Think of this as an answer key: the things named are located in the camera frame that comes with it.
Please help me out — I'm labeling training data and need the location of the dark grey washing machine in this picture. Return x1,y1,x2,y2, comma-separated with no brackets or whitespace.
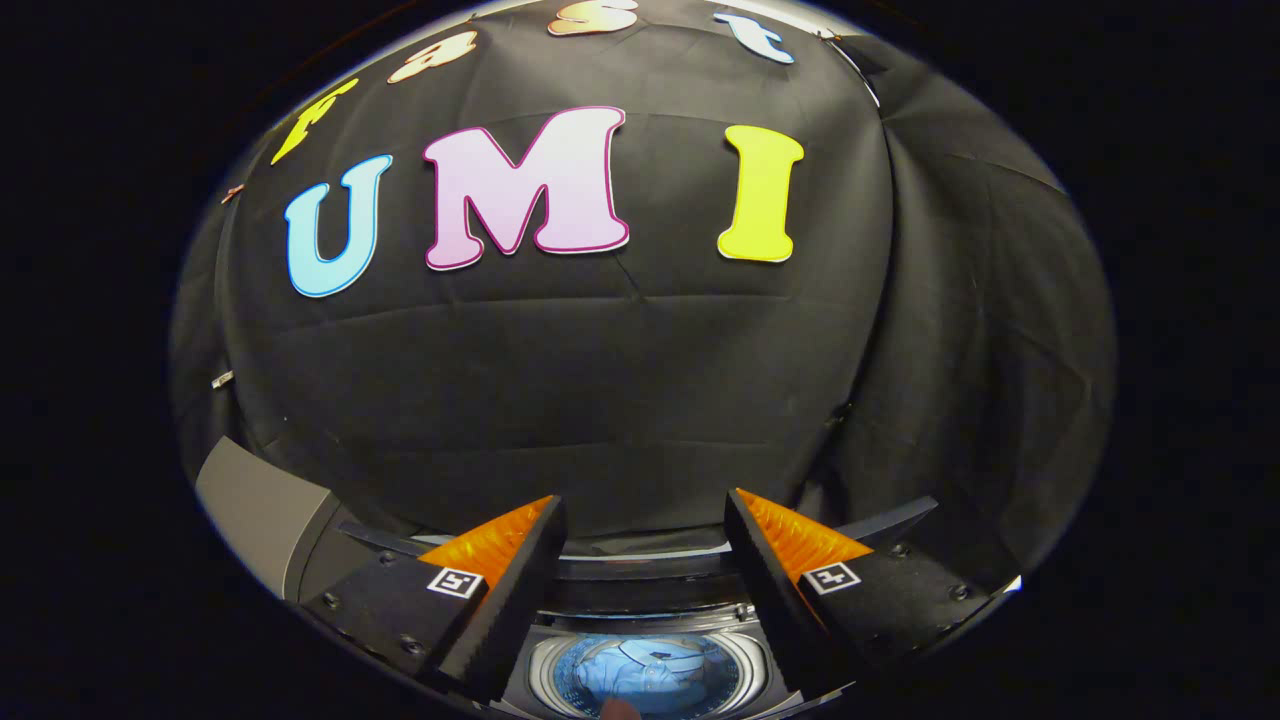
500,575,801,720

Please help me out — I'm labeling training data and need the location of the light blue polo shirt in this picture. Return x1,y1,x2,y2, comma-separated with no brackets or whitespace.
555,635,741,719

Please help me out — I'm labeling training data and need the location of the black backdrop cloth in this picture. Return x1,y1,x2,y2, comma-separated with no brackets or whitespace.
170,0,1116,601

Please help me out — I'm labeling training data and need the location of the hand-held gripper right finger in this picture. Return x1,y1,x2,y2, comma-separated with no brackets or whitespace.
724,488,1021,698

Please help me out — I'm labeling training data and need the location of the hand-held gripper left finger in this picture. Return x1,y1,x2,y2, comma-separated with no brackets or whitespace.
300,495,569,704

